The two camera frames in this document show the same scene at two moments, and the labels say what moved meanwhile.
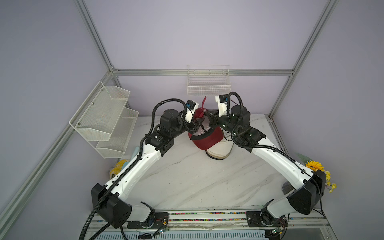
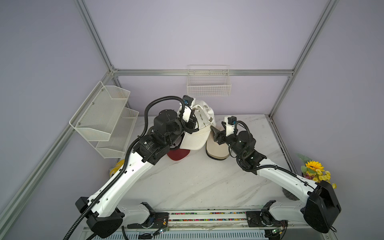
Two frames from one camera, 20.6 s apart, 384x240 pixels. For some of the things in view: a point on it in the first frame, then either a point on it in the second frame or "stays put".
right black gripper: x=215 y=119 to x=220 y=135
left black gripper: x=193 y=127 stays put
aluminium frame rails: x=16 y=204 stays put
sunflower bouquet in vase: x=316 y=166 stays put
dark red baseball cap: x=205 y=140 to x=177 y=154
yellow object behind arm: x=117 y=169 stays put
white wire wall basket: x=208 y=80 stays put
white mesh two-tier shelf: x=104 y=122 stays put
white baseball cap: x=222 y=149 to x=206 y=118
